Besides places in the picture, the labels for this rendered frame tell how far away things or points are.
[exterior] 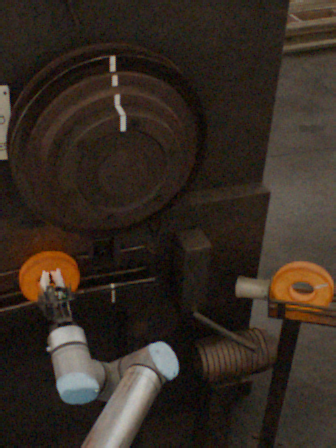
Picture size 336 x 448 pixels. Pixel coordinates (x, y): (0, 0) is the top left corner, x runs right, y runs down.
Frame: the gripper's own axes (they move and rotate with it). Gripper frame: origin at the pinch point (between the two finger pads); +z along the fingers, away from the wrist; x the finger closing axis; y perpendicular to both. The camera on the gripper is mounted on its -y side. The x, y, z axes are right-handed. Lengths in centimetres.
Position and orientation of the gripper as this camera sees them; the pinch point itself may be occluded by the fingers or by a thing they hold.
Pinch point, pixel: (49, 272)
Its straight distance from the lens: 188.9
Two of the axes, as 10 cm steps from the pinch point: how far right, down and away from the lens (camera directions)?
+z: -2.5, -8.0, 5.5
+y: 0.9, -5.8, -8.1
